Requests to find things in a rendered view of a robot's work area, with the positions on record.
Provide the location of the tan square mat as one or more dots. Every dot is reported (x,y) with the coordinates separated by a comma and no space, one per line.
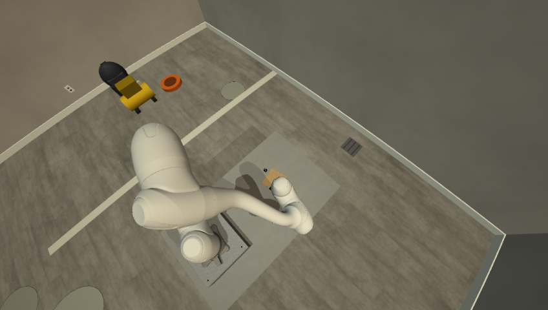
(272,175)

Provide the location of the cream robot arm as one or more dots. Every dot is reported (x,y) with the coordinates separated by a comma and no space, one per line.
(171,197)

